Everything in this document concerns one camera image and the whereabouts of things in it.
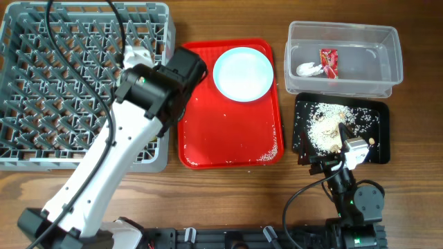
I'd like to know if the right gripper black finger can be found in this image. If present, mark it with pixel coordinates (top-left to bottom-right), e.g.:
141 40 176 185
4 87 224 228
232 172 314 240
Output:
338 122 355 140
298 131 316 158

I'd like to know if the food scraps and rice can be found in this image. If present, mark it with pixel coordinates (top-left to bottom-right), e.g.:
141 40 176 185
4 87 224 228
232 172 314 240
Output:
307 102 379 156

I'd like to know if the white napkin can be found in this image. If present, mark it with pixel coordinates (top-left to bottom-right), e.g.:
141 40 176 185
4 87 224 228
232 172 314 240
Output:
296 62 323 77

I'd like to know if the red snack wrapper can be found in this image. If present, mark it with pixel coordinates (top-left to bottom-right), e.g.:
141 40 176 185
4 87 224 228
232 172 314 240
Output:
320 48 338 79

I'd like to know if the light blue plate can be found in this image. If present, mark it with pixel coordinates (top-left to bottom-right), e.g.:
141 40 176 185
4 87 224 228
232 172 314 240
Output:
213 47 274 102

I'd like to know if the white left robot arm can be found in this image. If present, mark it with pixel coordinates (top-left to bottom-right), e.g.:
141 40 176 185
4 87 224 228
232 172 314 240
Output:
17 47 208 248

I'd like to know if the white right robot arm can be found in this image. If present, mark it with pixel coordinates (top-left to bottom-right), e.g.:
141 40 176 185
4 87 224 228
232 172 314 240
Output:
298 123 386 248

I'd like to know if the black waste tray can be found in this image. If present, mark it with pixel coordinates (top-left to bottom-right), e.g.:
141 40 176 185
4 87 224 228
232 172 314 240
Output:
291 93 390 164

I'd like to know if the clear plastic waste bin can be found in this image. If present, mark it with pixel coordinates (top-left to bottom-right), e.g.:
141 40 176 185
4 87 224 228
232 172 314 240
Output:
284 21 404 98

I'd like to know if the grey dishwasher rack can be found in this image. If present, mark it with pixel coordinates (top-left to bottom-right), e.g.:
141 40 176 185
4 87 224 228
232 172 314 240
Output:
1 1 175 172

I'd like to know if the red serving tray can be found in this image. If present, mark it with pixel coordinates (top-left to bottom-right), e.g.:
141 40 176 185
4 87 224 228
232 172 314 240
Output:
177 38 284 169

